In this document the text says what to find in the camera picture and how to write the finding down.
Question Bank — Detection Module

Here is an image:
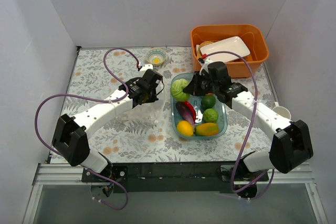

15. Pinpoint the green cabbage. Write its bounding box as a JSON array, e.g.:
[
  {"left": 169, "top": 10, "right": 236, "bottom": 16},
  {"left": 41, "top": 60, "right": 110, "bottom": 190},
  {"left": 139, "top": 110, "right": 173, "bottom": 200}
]
[{"left": 171, "top": 79, "right": 190, "bottom": 102}]

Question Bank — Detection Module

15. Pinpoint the clear zip top bag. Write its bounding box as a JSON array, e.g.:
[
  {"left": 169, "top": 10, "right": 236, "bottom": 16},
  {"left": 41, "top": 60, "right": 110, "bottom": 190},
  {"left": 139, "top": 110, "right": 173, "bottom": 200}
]
[{"left": 115, "top": 91, "right": 165, "bottom": 124}]

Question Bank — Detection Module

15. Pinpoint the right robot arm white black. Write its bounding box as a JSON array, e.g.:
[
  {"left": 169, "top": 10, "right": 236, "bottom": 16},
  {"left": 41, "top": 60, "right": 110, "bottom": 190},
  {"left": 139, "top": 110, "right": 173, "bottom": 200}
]
[{"left": 183, "top": 61, "right": 313, "bottom": 181}]

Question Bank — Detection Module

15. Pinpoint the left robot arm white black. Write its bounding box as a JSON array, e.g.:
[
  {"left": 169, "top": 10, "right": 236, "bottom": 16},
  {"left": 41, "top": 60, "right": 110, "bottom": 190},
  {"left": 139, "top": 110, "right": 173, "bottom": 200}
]
[{"left": 52, "top": 66, "right": 163, "bottom": 182}]

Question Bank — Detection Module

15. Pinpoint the dark green lime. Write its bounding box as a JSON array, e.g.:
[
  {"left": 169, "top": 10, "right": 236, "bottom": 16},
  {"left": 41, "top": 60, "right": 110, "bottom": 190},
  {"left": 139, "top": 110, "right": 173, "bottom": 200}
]
[{"left": 201, "top": 95, "right": 216, "bottom": 110}]

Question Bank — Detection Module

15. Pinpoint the red chili pepper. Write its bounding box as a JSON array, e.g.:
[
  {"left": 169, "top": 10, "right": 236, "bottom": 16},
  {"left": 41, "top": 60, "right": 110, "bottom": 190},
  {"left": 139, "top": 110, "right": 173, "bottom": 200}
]
[{"left": 183, "top": 101, "right": 197, "bottom": 123}]

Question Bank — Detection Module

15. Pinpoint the purple eggplant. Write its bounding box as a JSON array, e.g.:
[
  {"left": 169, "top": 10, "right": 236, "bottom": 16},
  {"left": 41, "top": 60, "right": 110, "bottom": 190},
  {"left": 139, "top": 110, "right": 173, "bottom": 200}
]
[{"left": 175, "top": 102, "right": 195, "bottom": 127}]

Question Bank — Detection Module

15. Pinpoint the clear blue plastic tray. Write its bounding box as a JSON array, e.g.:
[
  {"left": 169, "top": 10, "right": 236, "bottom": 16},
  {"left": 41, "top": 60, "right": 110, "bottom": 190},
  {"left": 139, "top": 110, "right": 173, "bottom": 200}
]
[{"left": 170, "top": 73, "right": 228, "bottom": 138}]

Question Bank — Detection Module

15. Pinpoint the light green bumpy fruit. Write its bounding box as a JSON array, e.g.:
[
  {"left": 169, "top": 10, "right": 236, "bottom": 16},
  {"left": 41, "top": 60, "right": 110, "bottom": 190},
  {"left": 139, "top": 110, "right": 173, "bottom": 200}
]
[{"left": 203, "top": 108, "right": 218, "bottom": 123}]

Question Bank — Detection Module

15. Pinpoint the small patterned bowl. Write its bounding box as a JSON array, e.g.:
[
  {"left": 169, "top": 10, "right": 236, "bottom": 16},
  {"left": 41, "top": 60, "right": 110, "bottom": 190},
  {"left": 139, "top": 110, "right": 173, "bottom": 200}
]
[{"left": 145, "top": 48, "right": 167, "bottom": 66}]

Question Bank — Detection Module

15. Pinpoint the yellow lemon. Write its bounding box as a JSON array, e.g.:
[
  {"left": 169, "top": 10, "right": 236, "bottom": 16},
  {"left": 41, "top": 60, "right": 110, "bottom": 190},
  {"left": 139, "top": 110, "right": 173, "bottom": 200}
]
[{"left": 176, "top": 120, "right": 194, "bottom": 136}]

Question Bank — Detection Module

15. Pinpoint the white rectangular plate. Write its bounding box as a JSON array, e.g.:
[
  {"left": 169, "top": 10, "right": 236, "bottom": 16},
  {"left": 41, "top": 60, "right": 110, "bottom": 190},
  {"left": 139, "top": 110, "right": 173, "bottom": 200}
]
[{"left": 208, "top": 36, "right": 250, "bottom": 63}]

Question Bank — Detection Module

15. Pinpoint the orange green mango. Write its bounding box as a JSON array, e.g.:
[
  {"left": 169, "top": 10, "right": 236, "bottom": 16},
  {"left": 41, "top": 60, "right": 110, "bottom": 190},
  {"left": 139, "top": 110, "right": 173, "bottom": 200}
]
[{"left": 195, "top": 123, "right": 219, "bottom": 136}]

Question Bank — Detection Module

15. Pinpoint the orange plastic bin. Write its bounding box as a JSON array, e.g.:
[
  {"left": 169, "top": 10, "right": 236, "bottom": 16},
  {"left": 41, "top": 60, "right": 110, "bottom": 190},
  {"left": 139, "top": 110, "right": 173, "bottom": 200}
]
[{"left": 190, "top": 24, "right": 270, "bottom": 79}]

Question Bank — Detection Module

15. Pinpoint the white cup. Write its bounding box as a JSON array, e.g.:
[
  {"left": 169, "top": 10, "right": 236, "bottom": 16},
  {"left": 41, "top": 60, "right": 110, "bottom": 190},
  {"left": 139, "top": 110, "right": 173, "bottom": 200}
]
[{"left": 271, "top": 102, "right": 291, "bottom": 122}]

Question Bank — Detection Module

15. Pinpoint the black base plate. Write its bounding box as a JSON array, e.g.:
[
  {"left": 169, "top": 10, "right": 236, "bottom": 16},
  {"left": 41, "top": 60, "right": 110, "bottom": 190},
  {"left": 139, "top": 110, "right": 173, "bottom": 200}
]
[{"left": 81, "top": 161, "right": 271, "bottom": 195}]

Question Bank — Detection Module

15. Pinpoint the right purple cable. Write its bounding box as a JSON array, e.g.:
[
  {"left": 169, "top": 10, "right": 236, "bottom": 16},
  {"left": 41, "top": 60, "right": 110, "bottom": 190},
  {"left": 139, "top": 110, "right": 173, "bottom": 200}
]
[{"left": 198, "top": 52, "right": 275, "bottom": 200}]

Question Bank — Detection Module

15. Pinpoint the aluminium frame rail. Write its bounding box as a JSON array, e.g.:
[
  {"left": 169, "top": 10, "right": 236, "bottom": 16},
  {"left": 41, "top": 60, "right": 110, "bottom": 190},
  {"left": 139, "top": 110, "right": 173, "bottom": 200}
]
[{"left": 33, "top": 163, "right": 316, "bottom": 185}]

